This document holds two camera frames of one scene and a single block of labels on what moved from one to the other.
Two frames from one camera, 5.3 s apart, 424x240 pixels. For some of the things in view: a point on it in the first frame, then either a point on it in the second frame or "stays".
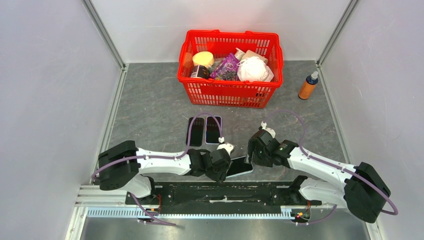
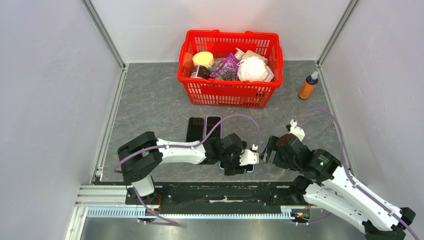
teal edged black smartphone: (196, 132) stays
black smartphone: (213, 131) stays
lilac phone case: (213, 129) stays
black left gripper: (221, 175) to (229, 169)
